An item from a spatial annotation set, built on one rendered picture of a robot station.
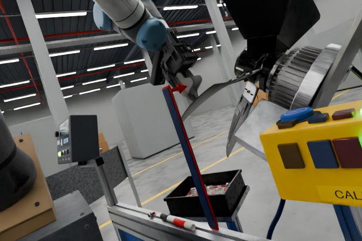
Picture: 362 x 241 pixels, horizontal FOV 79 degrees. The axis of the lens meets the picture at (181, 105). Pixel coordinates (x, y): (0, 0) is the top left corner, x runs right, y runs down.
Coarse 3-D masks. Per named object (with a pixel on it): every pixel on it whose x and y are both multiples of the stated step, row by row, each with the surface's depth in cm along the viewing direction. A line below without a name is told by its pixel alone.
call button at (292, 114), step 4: (300, 108) 30; (304, 108) 29; (308, 108) 28; (288, 112) 30; (292, 112) 29; (296, 112) 28; (300, 112) 27; (304, 112) 27; (308, 112) 27; (312, 112) 27; (280, 116) 29; (284, 116) 28; (288, 116) 28; (292, 116) 27; (296, 116) 27; (300, 116) 27; (304, 116) 27; (308, 116) 27; (284, 120) 28
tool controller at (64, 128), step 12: (72, 120) 88; (84, 120) 91; (96, 120) 94; (60, 132) 99; (72, 132) 87; (84, 132) 89; (96, 132) 93; (72, 144) 86; (84, 144) 88; (96, 144) 92; (72, 156) 85; (84, 156) 87; (96, 156) 90
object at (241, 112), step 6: (240, 102) 87; (246, 102) 80; (240, 108) 85; (246, 108) 80; (234, 114) 91; (240, 114) 84; (246, 114) 80; (234, 120) 88; (240, 120) 83; (234, 126) 87; (234, 132) 85; (228, 138) 92; (234, 138) 83; (234, 144) 81; (228, 150) 85; (228, 156) 82
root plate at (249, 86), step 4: (248, 84) 83; (252, 84) 80; (248, 88) 83; (252, 88) 80; (256, 88) 77; (244, 92) 86; (252, 92) 79; (244, 96) 85; (248, 96) 82; (252, 96) 79; (248, 100) 81; (252, 100) 78
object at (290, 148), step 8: (280, 144) 26; (288, 144) 25; (296, 144) 24; (280, 152) 26; (288, 152) 25; (296, 152) 24; (288, 160) 25; (296, 160) 25; (288, 168) 25; (296, 168) 25
